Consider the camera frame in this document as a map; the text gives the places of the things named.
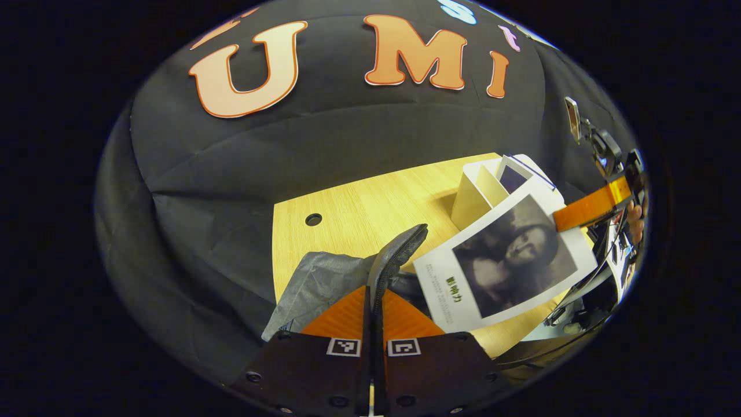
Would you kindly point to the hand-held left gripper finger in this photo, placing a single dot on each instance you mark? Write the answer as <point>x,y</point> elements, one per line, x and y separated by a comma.
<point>379,376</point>
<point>365,376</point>

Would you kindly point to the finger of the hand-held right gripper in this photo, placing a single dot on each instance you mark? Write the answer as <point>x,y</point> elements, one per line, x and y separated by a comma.
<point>590,205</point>

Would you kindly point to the purple cover book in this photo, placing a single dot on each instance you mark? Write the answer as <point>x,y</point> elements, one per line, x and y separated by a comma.
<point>512,176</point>

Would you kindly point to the white portrait cover book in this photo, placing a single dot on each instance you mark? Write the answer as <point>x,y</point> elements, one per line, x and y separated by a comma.
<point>509,260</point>

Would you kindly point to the grey schoolbag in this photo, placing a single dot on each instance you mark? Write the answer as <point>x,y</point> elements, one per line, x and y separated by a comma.
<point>324,278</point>

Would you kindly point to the white bookshelf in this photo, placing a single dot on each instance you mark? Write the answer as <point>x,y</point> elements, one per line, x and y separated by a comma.
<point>472,197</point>

